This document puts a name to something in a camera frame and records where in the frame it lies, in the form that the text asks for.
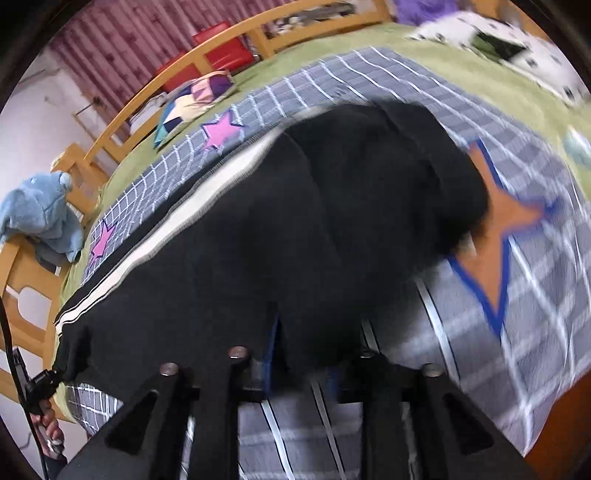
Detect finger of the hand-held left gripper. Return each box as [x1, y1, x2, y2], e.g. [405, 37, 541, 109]
[25, 368, 63, 401]

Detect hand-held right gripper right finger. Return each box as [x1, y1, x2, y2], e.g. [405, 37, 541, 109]
[327, 352, 539, 480]

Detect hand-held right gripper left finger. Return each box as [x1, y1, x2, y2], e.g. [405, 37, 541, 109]
[58, 318, 281, 480]

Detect black pants with white stripe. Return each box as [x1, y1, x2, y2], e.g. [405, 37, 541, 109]
[53, 99, 491, 408]

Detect person's left hand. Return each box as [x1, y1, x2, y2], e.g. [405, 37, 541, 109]
[38, 399, 66, 459]

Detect blue elephant plush toy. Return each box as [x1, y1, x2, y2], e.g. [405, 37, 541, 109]
[0, 172, 85, 265]

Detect grey checked blanket with stars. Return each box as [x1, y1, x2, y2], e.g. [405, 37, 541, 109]
[65, 46, 591, 480]

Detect colourful patchwork pillow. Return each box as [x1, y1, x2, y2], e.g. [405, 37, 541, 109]
[153, 69, 239, 150]

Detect white folded cloth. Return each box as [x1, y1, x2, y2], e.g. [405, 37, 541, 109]
[129, 91, 170, 131]

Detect red storage box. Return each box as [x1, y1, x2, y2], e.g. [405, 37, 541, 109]
[154, 62, 205, 94]
[193, 25, 254, 71]

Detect pale blue cloth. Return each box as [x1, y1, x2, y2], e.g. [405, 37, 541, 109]
[563, 127, 591, 168]

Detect green bed sheet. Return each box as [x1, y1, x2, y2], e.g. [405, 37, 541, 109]
[55, 21, 591, 324]

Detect white patterned cloth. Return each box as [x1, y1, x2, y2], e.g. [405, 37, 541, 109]
[405, 11, 585, 105]

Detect purple plush toy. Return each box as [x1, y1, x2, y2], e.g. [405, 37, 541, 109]
[394, 0, 459, 27]

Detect black cable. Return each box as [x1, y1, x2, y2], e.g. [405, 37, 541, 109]
[0, 295, 52, 480]

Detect wooden bed frame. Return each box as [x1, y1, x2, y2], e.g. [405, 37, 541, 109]
[0, 0, 393, 416]

